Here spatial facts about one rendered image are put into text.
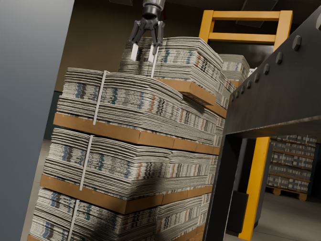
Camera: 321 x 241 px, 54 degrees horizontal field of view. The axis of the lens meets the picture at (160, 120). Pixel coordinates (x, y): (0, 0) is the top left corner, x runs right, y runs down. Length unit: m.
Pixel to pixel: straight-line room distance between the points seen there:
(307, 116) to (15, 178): 0.66
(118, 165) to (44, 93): 0.38
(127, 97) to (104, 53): 7.64
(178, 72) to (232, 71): 0.95
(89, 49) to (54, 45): 8.01
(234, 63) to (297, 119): 1.88
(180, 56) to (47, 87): 0.67
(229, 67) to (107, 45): 6.72
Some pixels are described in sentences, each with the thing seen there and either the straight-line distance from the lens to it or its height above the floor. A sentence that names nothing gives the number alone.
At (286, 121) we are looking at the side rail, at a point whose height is 0.68.
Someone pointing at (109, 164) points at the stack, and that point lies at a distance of 1.08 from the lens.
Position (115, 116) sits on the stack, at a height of 0.68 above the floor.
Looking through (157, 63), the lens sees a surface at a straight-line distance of 1.36.
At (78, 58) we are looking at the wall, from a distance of 8.84.
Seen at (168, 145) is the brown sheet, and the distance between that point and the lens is 1.23.
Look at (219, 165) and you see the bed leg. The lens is 0.86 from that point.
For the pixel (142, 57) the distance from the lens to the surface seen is 1.42.
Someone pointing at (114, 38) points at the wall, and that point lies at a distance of 8.74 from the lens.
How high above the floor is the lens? 0.64
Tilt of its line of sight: 3 degrees up
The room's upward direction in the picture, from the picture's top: 12 degrees clockwise
